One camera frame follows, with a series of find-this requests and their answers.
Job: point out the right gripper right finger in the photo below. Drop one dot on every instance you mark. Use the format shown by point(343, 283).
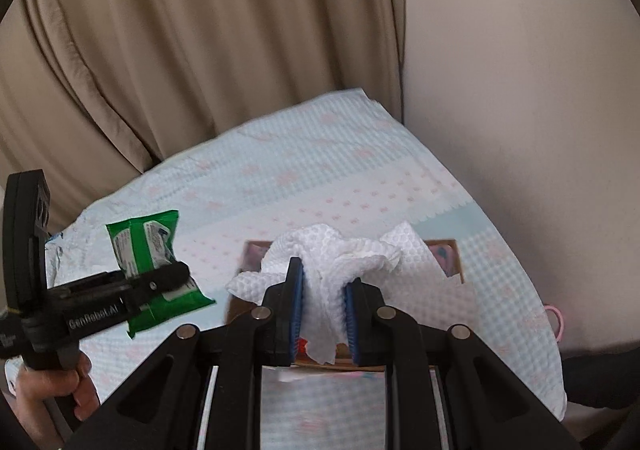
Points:
point(445, 389)

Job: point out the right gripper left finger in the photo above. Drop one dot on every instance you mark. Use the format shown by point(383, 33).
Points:
point(201, 389)

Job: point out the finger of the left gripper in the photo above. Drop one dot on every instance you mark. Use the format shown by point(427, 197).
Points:
point(138, 290)

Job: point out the green wet wipes pack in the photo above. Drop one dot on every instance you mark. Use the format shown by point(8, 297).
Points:
point(143, 244)

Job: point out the white paper towel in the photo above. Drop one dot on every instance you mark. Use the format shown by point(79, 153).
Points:
point(399, 263)

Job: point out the orange pompom plush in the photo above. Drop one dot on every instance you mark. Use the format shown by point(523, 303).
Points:
point(302, 346)

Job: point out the person's left hand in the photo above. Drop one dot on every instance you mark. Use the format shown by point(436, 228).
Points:
point(36, 389)

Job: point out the cardboard box with pink lining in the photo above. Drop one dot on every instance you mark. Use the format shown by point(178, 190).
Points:
point(445, 252)

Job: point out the light blue patterned bedsheet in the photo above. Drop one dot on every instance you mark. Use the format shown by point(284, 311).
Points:
point(342, 160)

